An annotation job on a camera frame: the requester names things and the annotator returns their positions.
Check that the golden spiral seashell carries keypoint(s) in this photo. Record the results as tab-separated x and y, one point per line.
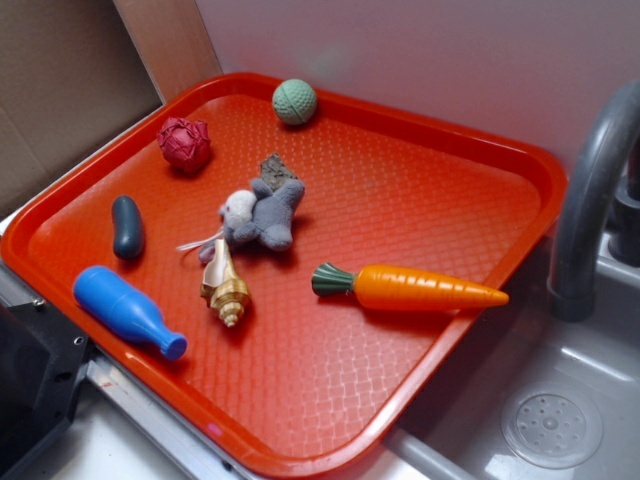
222	288

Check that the dark green plastic pickle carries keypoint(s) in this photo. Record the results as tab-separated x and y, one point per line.
129	236

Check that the orange plastic carrot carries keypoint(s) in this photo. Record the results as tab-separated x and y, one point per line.
393	288

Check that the blue plastic bottle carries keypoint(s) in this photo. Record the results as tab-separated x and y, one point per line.
126	311

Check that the grey plush mouse toy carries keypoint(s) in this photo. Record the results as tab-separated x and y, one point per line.
260	214

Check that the dark grey stone piece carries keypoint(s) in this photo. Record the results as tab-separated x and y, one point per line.
274	173

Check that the red plastic tray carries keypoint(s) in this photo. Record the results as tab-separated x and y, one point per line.
302	386

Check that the black metal bracket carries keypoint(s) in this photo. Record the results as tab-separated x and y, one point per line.
43	356

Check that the grey toy sink basin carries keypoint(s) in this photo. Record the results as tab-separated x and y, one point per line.
527	396

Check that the red crumpled paper ball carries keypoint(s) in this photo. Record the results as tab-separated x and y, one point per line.
184	144

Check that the grey toy faucet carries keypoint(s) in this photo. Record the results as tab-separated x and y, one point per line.
604	186

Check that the green textured ball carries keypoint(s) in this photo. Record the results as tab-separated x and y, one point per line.
294	102

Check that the brown cardboard panel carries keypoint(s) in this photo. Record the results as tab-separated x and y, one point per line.
75	74

